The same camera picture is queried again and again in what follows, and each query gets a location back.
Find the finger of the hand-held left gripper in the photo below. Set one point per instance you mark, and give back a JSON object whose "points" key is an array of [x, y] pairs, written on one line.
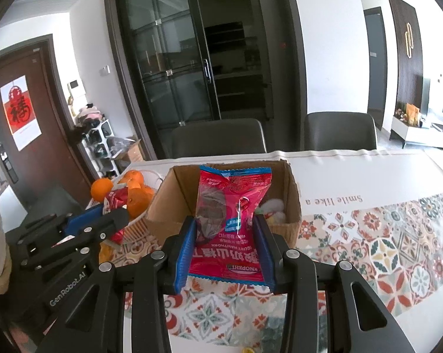
{"points": [[107, 224], [83, 218]]}

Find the small red snack packet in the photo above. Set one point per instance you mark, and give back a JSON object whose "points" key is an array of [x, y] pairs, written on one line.
{"points": [[114, 202]]}

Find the white low cabinet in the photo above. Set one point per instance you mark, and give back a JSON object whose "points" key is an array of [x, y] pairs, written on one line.
{"points": [[423, 134]]}

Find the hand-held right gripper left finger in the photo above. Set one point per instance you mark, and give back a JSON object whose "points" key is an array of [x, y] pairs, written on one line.
{"points": [[184, 257]]}

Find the red snack packet blue edges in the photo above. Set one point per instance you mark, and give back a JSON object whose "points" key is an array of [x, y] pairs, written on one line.
{"points": [[228, 206]]}

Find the black door lock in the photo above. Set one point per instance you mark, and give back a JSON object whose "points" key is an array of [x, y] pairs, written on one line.
{"points": [[7, 161]]}

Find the white plastic fruit basket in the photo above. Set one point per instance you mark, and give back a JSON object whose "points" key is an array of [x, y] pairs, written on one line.
{"points": [[136, 228]]}

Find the brown cardboard box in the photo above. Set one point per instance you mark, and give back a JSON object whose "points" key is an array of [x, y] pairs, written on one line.
{"points": [[177, 191]]}

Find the pile of clothes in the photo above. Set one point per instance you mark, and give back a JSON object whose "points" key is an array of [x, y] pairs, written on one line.
{"points": [[89, 114]]}

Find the red and white door poster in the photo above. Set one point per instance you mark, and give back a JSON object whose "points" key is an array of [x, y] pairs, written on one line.
{"points": [[21, 112]]}

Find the white intercom panel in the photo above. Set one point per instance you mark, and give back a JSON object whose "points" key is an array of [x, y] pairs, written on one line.
{"points": [[76, 87]]}

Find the grey dining chair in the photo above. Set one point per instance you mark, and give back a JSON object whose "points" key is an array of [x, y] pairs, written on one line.
{"points": [[48, 202], [217, 138], [339, 132]]}

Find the white plush toy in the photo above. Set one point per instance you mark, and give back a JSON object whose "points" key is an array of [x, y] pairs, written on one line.
{"points": [[274, 211]]}

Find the dark glass sliding door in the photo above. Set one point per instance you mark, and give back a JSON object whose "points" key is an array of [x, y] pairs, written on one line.
{"points": [[192, 51]]}

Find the dark grey interior door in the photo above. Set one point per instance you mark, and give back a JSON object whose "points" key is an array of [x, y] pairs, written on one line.
{"points": [[375, 70]]}

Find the brown entrance door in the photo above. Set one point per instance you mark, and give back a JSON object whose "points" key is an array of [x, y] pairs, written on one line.
{"points": [[52, 117]]}

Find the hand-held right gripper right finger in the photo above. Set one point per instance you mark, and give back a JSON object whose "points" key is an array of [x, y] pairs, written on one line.
{"points": [[265, 253]]}

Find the orange fruit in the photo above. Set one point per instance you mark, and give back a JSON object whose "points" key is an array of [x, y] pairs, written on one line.
{"points": [[149, 192], [138, 204], [101, 189], [133, 178]]}

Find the gold wall decoration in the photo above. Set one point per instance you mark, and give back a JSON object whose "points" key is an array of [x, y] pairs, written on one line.
{"points": [[409, 40]]}

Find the white light switch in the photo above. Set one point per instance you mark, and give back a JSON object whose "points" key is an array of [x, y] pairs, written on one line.
{"points": [[104, 70]]}

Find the dark slatted wall panel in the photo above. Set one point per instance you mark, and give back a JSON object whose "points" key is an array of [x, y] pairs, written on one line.
{"points": [[398, 73]]}

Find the patterned printed tablecloth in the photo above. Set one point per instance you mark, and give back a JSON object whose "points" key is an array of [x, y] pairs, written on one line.
{"points": [[390, 250]]}

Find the gold shoehorn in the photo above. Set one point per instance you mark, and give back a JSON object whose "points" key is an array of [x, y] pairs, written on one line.
{"points": [[71, 106]]}

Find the white shoe rack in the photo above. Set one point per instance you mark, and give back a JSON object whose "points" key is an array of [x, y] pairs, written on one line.
{"points": [[101, 143]]}

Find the clear plastic bag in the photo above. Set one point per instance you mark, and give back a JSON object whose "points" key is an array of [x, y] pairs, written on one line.
{"points": [[120, 145]]}

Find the yellow box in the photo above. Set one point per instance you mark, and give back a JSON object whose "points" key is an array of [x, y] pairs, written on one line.
{"points": [[412, 115]]}

